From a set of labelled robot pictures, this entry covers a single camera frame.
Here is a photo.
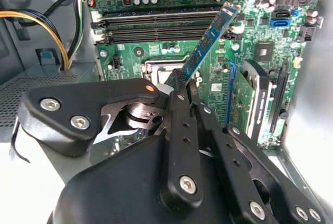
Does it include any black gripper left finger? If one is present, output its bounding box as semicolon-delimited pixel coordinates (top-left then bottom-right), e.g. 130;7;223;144
17;69;206;206

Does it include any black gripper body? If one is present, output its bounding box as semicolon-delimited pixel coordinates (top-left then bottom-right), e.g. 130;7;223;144
46;132;251;224

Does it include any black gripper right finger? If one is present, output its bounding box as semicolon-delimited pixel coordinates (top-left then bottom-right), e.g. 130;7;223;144
188;80;326;224

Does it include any blue RAM stick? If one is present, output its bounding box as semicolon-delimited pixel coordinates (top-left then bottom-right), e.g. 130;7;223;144
181;1;241;83

